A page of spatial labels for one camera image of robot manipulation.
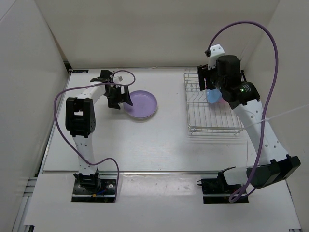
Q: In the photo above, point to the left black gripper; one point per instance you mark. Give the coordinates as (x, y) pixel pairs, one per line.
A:
(122, 97)

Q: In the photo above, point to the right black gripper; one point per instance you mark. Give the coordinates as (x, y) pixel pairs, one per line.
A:
(203, 73)

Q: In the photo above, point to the purple plate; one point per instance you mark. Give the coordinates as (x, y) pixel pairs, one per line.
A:
(144, 104)

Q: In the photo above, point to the blue plate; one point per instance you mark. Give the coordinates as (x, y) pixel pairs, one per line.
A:
(213, 95)

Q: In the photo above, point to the pink plate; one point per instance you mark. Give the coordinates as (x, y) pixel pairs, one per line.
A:
(222, 101)

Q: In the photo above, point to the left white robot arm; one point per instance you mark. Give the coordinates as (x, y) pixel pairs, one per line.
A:
(80, 121)

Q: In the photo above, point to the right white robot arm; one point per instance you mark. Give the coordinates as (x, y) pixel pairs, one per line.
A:
(274, 162)

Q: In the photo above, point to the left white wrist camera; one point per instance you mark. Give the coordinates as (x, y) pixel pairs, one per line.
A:
(117, 79)

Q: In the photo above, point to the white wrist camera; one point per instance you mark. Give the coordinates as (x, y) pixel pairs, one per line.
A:
(117, 79)
(213, 53)

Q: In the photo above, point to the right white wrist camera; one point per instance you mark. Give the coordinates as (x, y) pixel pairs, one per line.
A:
(213, 53)

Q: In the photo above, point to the white wire dish rack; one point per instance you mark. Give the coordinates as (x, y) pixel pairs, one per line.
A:
(203, 118)

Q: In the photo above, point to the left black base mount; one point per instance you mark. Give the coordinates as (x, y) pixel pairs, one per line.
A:
(93, 189)

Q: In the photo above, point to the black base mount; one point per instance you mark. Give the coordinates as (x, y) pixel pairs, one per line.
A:
(214, 194)
(93, 189)

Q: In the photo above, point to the white cable tie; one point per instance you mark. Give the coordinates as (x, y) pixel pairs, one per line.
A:
(278, 115)

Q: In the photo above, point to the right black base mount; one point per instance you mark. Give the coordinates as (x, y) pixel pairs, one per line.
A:
(214, 194)

